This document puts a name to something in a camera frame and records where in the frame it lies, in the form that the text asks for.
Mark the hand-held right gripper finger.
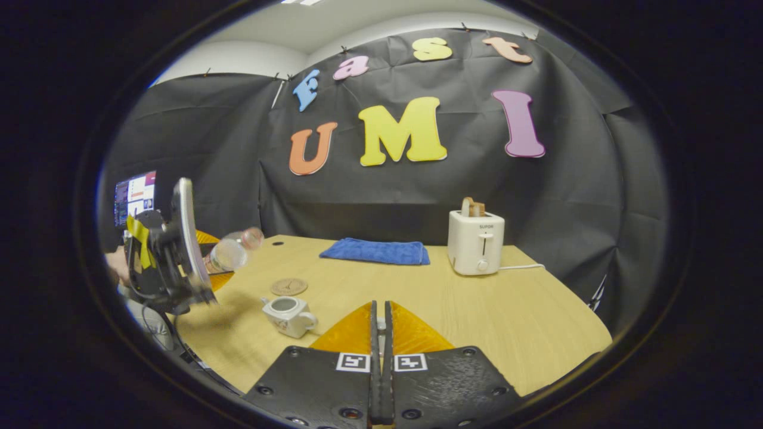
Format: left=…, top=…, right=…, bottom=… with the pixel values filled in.
left=243, top=300, right=382, bottom=429
left=381, top=300, right=526, bottom=429

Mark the white toaster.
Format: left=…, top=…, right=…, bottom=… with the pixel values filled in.
left=447, top=210, right=505, bottom=276

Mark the white teacup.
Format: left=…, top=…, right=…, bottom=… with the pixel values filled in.
left=260, top=296, right=318, bottom=339

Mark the clear plastic water bottle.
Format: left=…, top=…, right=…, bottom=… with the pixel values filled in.
left=206, top=226, right=265, bottom=273

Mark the round wooden coaster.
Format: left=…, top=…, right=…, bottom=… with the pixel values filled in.
left=270, top=278, right=309, bottom=297

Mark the blue towel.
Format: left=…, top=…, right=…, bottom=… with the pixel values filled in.
left=319, top=238, right=431, bottom=266

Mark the computer monitor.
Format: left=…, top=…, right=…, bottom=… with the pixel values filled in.
left=113, top=171, right=157, bottom=228

